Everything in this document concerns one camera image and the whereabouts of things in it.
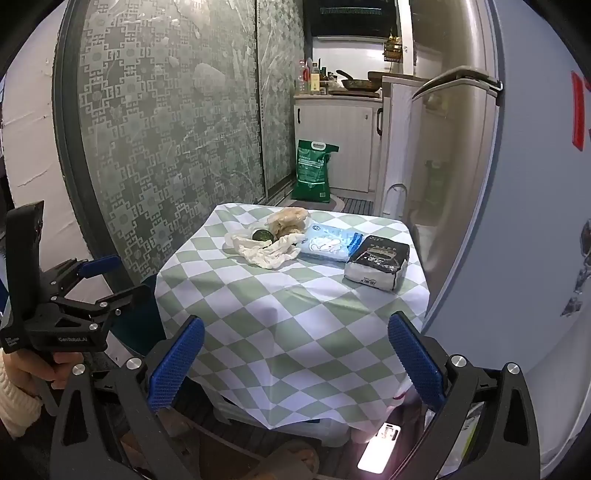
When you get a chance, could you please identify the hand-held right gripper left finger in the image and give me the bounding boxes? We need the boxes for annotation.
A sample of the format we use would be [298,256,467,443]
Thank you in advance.
[48,315,206,480]

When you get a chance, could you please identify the grey slipper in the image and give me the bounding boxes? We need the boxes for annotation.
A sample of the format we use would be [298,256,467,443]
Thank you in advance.
[252,438,319,480]

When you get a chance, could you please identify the person's left hand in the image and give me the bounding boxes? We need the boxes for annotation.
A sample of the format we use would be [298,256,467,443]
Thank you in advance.
[0,352,77,398]

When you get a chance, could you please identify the beige refrigerator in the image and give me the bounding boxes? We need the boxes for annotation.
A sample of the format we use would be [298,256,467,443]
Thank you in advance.
[402,0,506,333]

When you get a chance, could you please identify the green rice bag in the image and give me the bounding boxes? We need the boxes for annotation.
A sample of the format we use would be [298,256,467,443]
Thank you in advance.
[291,138,340,204]

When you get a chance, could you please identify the beige paper bag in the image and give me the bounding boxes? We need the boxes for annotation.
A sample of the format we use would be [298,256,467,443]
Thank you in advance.
[265,207,309,238]

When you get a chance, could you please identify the white tissue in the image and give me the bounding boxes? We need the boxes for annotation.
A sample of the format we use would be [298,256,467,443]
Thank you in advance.
[224,228,308,269]

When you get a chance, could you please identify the red wall sticker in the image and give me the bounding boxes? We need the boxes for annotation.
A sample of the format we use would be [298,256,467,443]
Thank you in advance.
[571,71,591,151]

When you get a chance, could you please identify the frying pan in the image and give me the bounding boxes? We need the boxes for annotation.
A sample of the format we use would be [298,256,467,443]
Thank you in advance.
[336,69,384,90]

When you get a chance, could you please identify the blue white plastic packet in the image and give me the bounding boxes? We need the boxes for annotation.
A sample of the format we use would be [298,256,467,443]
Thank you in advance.
[298,222,365,263]

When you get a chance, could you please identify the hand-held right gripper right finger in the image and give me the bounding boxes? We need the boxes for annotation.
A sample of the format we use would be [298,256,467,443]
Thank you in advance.
[387,311,541,480]

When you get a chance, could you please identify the black range hood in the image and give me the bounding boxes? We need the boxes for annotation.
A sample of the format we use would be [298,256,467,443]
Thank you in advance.
[302,0,400,38]

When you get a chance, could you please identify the oval grey rug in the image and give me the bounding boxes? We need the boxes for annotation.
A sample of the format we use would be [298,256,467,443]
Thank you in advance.
[286,195,354,214]

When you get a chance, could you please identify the black white plastic packet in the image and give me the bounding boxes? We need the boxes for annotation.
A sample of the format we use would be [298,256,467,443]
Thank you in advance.
[344,234,411,291]

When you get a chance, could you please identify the green white checked tablecloth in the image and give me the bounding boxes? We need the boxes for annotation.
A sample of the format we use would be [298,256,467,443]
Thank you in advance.
[154,203,432,437]

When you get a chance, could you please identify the dark teal trash bin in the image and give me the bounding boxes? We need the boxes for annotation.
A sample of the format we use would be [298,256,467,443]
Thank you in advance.
[111,274,167,356]

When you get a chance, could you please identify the person's left forearm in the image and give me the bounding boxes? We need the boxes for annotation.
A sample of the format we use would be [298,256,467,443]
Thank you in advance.
[0,360,44,439]

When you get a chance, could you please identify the white stove cabinet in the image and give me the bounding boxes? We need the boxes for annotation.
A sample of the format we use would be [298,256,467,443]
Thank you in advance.
[294,95,384,195]

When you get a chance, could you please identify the cabinet with black handles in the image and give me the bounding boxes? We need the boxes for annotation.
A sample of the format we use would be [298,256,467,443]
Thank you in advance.
[376,76,430,217]

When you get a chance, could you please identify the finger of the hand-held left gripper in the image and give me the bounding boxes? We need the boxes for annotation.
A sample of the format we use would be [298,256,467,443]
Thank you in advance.
[46,255,120,301]
[48,284,151,333]

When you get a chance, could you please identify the patterned glass sliding door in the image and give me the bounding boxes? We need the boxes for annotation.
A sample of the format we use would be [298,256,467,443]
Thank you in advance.
[53,0,269,287]
[256,0,305,195]

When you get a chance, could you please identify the dark wall sticker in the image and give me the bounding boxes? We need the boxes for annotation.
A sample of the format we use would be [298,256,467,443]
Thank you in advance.
[560,231,591,319]

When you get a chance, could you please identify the wall wire rack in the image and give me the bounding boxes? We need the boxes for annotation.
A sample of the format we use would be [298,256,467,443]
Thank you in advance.
[382,28,407,63]

